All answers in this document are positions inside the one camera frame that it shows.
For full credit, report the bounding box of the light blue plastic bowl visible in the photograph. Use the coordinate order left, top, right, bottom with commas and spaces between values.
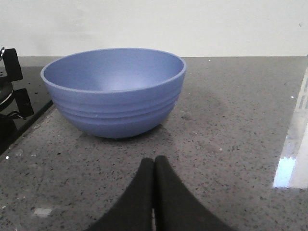
41, 48, 187, 139

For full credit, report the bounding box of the black pot support grate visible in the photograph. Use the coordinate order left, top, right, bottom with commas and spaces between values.
0, 47, 34, 120

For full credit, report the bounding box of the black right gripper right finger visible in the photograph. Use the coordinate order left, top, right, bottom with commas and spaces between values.
154, 155, 233, 231

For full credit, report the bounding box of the black glass gas stove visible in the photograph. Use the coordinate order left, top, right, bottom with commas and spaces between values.
0, 66, 52, 154

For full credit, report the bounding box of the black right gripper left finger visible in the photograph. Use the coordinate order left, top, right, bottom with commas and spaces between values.
89, 158, 154, 231

